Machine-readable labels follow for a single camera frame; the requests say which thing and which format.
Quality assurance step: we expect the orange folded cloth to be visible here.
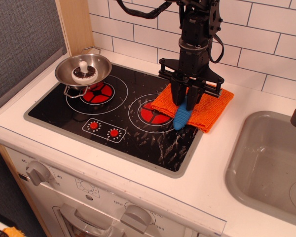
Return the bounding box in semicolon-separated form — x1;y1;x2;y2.
151;85;234;133

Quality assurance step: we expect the orange object bottom left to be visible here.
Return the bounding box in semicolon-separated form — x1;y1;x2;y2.
2;227;25;237

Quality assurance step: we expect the left grey oven knob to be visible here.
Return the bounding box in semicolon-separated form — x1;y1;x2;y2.
26;161;51;186

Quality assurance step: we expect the white toy mushroom slice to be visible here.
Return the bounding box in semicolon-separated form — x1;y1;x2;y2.
71;61;98;85

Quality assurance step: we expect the black toy stovetop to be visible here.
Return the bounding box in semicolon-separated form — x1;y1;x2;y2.
24;65;203;178

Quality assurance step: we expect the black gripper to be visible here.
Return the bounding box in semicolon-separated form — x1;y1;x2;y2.
159;46;224;111

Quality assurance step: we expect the small steel pot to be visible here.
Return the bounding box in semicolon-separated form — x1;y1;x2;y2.
55;49;112;98

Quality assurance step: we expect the right red stove button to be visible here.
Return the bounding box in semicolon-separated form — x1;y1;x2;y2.
110;129;119;138

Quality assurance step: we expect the grey plastic sink basin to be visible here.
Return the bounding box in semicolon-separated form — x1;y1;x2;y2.
225;111;296;225

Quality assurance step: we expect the right grey oven knob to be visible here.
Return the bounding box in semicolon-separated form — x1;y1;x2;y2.
120;205;152;234

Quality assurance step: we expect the wooden side post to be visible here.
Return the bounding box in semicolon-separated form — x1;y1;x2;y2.
55;0;94;56

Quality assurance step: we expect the left red stove button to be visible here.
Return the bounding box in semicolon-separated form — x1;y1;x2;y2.
89;121;99;130

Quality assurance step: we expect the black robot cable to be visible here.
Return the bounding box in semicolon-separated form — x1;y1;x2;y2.
115;0;224;64

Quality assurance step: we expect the oven door with handle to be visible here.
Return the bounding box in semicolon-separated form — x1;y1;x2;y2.
53;204;189;237

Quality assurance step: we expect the blue handled metal fork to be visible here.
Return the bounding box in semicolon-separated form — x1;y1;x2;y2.
173;96;192;131

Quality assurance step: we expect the grey oven knob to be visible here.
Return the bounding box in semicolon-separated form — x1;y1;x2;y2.
120;205;152;234
26;161;51;186

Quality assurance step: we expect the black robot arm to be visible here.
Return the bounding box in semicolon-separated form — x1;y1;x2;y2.
159;0;224;111

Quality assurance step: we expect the red stove button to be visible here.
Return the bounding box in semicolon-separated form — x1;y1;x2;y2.
89;121;99;130
110;129;119;138

